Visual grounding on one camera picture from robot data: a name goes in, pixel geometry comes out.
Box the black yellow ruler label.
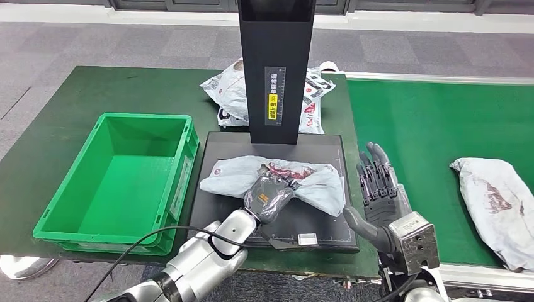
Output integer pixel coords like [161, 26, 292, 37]
[264, 66, 287, 126]

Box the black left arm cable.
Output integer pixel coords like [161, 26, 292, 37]
[83, 226, 251, 302]

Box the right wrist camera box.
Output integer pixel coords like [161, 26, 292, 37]
[388, 211, 441, 276]

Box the green plastic crate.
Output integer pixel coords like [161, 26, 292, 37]
[32, 112, 200, 256]

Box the dark green table mat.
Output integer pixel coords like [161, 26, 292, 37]
[0, 65, 382, 279]

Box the grey parcel bag red print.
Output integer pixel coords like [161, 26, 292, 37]
[199, 155, 347, 218]
[450, 157, 534, 272]

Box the white black-red printed mailer bag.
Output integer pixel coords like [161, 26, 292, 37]
[298, 66, 337, 135]

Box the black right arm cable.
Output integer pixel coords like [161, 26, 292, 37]
[373, 272, 418, 302]

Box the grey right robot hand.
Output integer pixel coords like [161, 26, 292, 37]
[343, 142, 412, 255]

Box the black inbound scanner machine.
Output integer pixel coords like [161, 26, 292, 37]
[188, 0, 360, 254]

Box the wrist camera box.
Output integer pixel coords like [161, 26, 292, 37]
[260, 231, 321, 252]
[388, 211, 441, 276]

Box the green conveyor belt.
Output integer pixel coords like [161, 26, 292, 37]
[343, 71, 534, 302]

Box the chrome round floor base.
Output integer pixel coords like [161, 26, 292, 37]
[0, 255, 59, 281]

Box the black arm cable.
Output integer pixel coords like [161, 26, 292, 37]
[373, 272, 418, 302]
[83, 226, 251, 302]

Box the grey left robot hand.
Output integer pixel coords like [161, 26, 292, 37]
[243, 164, 299, 224]

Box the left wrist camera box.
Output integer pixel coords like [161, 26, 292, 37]
[260, 231, 321, 252]

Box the white plastic mailer bag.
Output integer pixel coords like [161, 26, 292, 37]
[199, 58, 250, 128]

